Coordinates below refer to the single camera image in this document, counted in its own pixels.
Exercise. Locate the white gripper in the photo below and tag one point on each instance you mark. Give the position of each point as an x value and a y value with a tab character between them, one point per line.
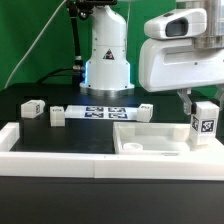
176	64

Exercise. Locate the white square tabletop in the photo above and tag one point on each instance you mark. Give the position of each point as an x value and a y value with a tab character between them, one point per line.
133	138

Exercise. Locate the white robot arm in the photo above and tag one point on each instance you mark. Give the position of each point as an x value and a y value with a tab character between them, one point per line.
108	73

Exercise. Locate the white U-shaped fence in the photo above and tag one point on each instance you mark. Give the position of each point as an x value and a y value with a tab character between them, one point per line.
191	166

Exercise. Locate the white tag plate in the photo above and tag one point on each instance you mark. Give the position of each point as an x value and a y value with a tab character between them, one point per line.
100	112

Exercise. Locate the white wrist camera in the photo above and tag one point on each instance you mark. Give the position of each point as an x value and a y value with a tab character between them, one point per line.
178	23

